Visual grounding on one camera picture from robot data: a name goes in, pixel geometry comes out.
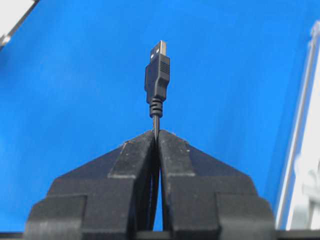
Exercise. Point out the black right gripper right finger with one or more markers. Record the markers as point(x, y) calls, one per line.
point(206, 199)

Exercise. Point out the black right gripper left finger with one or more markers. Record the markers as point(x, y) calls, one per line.
point(109, 198)

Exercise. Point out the blue mesh mat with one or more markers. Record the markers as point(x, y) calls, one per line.
point(72, 86)

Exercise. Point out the aluminium extrusion frame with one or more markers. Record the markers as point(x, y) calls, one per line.
point(298, 204)

